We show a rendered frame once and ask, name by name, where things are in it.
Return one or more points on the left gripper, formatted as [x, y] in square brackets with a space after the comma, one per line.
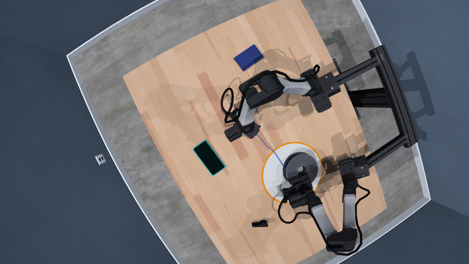
[304, 182]

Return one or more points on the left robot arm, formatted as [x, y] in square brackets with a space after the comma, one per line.
[343, 241]

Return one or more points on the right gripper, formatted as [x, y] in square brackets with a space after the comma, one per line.
[254, 132]

